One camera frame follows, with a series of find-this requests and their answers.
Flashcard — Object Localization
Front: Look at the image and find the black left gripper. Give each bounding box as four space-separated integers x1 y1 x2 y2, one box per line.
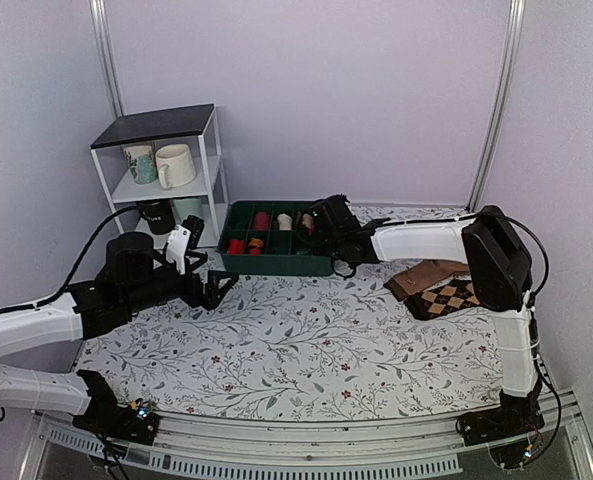
123 253 240 315

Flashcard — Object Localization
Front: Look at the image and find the green divided storage box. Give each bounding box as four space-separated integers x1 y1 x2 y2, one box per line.
217 200 333 277

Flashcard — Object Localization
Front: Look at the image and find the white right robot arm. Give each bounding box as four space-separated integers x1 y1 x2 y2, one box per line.
305 195 540 436

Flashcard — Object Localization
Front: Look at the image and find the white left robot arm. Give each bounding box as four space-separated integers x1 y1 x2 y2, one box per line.
0 216 238 434

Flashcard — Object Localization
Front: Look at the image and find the brown beige rolled sock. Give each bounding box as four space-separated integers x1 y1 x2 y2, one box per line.
296 212 314 231

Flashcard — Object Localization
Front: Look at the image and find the red rolled sock front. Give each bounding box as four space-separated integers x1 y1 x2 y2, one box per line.
227 239 245 255

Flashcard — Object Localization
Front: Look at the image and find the white rolled sock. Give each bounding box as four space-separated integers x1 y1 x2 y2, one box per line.
276 213 293 231

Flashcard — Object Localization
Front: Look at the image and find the orange red rolled sock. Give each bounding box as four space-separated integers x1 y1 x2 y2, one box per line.
245 237 266 255

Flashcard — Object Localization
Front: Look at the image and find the mint green mug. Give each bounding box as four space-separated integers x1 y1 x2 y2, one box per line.
172 197 205 224

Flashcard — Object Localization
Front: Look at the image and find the black mug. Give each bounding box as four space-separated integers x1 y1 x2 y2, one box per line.
137 199 176 235

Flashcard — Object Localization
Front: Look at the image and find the dark red rolled sock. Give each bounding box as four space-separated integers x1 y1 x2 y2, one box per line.
252 211 272 231

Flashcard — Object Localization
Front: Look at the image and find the cream white mug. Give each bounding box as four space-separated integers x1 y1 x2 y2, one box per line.
155 144 196 190

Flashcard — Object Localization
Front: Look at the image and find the white shelf with black top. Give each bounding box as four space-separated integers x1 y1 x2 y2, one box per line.
90 104 229 248

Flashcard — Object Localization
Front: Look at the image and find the tan brown sock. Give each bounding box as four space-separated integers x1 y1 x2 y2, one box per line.
384 260 469 302

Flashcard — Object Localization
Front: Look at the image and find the floral teal mug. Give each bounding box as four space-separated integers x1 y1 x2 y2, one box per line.
122 143 158 185

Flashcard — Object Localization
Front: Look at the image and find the floral patterned table mat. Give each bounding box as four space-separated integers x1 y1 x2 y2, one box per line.
74 203 545 422

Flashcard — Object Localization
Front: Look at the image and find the brown argyle sock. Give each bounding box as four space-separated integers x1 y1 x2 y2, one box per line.
403 279 480 321

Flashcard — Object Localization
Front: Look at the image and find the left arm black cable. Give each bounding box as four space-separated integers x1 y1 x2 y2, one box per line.
0 205 147 321

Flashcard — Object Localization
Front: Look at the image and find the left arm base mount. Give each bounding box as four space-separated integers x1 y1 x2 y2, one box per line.
72 370 160 446

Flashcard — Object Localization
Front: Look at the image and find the right aluminium corner post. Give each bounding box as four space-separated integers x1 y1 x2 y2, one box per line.
467 0 526 211

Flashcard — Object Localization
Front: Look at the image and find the aluminium corner post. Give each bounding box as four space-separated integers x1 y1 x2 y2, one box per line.
89 0 124 118
467 0 526 211

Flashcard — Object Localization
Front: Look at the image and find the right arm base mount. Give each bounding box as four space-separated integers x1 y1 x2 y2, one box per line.
455 391 563 471

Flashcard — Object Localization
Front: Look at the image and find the left aluminium corner post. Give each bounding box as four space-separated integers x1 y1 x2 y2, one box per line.
89 0 124 118

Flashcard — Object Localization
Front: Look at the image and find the aluminium front rail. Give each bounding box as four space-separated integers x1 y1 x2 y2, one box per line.
20 389 593 479

